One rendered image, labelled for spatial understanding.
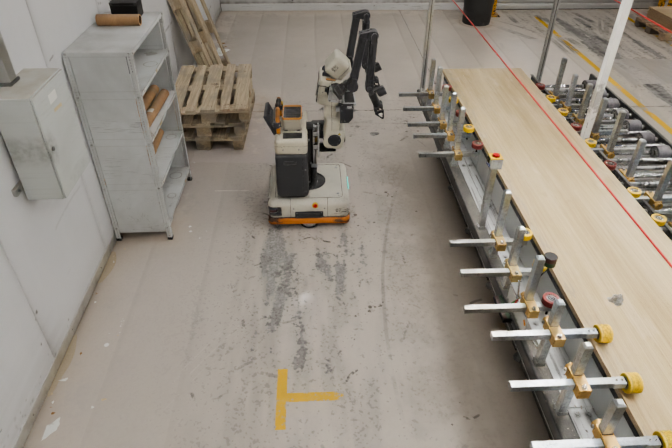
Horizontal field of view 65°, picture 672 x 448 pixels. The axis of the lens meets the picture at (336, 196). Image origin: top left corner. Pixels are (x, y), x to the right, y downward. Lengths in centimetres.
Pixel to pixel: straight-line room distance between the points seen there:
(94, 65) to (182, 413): 223
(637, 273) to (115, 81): 329
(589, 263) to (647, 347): 54
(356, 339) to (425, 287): 70
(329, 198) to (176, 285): 134
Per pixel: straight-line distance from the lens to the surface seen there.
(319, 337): 360
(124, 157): 412
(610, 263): 312
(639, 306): 293
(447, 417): 333
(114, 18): 427
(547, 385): 236
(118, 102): 391
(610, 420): 223
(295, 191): 423
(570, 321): 289
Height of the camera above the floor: 276
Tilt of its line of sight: 35 degrees down
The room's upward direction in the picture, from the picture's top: 1 degrees clockwise
